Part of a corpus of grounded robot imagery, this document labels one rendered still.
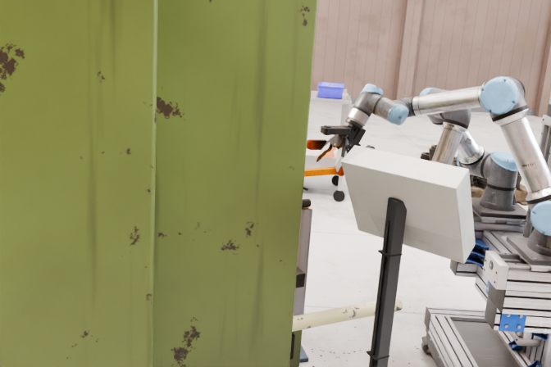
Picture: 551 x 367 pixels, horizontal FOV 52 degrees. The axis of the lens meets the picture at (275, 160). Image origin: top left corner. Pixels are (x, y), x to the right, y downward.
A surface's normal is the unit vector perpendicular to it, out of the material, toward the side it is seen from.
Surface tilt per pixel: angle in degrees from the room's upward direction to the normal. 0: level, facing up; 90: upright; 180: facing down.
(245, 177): 90
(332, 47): 90
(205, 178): 90
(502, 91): 83
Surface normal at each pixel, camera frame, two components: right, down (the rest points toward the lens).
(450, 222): -0.58, 0.61
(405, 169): -0.26, -0.77
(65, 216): 0.43, 0.24
